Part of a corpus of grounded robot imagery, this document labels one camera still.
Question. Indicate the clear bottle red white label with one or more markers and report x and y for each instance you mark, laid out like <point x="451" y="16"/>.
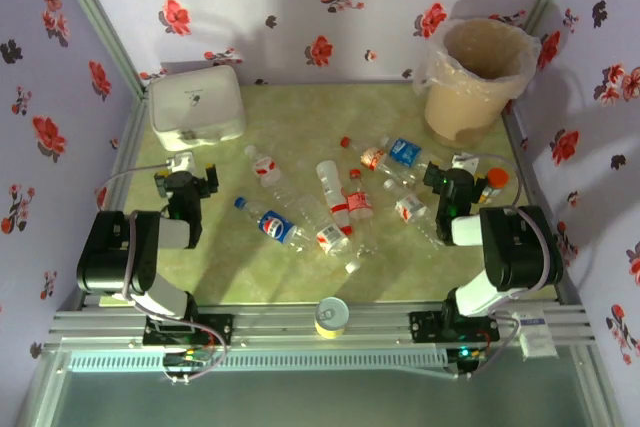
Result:
<point x="265" y="169"/>
<point x="410" y="208"/>

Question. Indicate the Pepsi bottle blue cap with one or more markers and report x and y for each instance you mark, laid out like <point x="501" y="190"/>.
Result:
<point x="276" y="229"/>

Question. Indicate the white bottle red band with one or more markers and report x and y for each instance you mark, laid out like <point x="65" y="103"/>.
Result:
<point x="330" y="182"/>

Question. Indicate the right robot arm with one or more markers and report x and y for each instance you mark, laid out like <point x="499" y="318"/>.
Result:
<point x="515" y="252"/>

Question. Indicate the beige waste bin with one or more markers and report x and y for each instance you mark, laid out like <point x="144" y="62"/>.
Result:
<point x="465" y="107"/>

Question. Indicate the clear plastic bin liner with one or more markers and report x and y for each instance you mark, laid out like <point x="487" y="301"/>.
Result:
<point x="432" y="72"/>

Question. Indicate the orange cap pill bottle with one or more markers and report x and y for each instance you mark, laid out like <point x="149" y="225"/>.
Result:
<point x="497" y="178"/>

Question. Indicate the Pocari Sweat bottle blue label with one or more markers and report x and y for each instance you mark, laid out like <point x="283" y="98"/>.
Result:
<point x="405" y="152"/>

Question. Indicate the red cap bottle beige label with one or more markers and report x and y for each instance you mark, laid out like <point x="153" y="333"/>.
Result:
<point x="372" y="157"/>

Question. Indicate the white zipped case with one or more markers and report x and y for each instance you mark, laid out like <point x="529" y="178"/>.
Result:
<point x="192" y="107"/>

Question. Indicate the green circuit board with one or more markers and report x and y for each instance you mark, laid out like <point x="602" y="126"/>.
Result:
<point x="465" y="354"/>
<point x="190" y="359"/>

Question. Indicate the white tag pack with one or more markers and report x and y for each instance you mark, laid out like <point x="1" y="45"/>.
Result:
<point x="535" y="339"/>

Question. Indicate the yellow tin can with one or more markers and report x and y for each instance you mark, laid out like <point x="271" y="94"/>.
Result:
<point x="330" y="317"/>

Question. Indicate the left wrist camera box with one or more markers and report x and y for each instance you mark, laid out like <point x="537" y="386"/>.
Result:
<point x="181" y="162"/>

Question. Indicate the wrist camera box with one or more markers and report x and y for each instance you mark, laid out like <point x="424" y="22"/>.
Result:
<point x="181" y="162"/>
<point x="466" y="162"/>

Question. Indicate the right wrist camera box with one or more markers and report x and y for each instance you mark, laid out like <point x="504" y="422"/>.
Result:
<point x="466" y="162"/>

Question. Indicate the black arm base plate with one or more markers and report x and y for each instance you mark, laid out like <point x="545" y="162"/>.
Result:
<point x="220" y="327"/>
<point x="425" y="327"/>

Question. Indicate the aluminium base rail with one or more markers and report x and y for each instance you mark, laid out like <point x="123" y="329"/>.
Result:
<point x="280" y="327"/>

